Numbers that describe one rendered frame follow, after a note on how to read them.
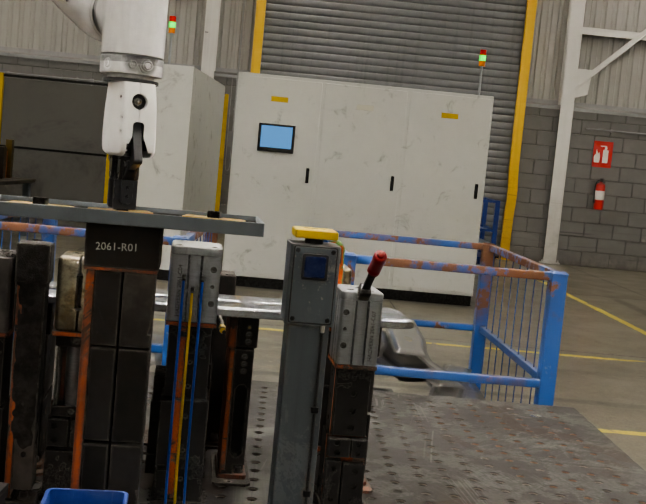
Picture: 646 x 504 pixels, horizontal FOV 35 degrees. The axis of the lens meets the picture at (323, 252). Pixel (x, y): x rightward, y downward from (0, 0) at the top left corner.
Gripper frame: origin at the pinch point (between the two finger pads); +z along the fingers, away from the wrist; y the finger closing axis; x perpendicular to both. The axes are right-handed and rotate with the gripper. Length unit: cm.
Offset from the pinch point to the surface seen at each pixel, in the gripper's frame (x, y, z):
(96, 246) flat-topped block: 3.9, -3.3, 7.1
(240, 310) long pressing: -26.0, 15.4, 18.6
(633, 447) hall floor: -333, 218, 118
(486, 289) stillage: -247, 236, 45
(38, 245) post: 7.9, 12.8, 9.0
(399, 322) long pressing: -51, 6, 19
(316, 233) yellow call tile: -23.8, -12.8, 3.0
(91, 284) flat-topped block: 4.1, -2.8, 12.3
